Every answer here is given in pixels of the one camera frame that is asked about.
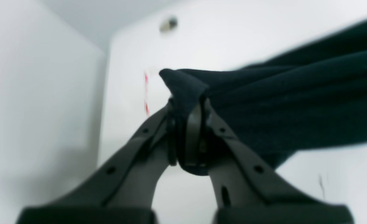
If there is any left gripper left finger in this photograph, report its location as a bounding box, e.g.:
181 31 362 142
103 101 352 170
18 102 177 224

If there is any black T-shirt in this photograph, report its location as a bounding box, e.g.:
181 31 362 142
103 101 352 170
159 21 367 168

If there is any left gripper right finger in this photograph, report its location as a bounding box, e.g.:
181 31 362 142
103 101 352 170
185 99 354 224

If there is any red tape rectangle marking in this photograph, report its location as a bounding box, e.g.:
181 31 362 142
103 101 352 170
144 71 150 117

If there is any right table grommet hole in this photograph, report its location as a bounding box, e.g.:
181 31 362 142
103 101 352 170
159 16 179 34

